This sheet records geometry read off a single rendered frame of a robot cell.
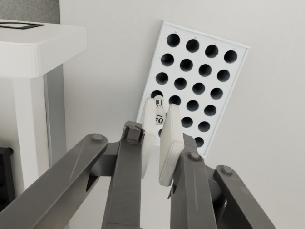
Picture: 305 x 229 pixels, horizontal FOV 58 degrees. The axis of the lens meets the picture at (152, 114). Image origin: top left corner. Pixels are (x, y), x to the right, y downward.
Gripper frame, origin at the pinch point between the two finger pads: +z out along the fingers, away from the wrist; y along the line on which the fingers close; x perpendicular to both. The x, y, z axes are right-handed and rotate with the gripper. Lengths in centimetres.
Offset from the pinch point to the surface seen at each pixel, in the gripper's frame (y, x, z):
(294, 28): 11.8, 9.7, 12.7
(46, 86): -8.4, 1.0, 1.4
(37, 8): -45, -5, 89
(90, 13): -8.9, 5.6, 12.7
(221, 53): 4.6, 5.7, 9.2
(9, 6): -55, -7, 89
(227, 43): 4.8, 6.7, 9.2
